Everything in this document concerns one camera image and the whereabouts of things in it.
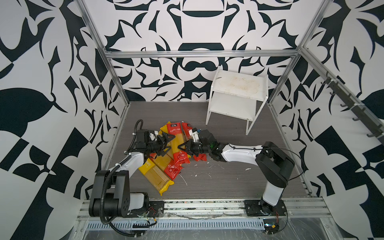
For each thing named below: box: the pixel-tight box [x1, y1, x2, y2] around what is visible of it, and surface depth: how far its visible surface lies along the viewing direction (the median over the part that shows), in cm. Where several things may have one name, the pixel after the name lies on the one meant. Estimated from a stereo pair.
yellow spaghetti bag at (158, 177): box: [138, 158, 175, 196], surface depth 85 cm
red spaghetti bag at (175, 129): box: [167, 122, 191, 163], surface depth 85 cm
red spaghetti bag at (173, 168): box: [150, 152, 183, 181], surface depth 86 cm
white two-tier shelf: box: [205, 66, 269, 136], surface depth 87 cm
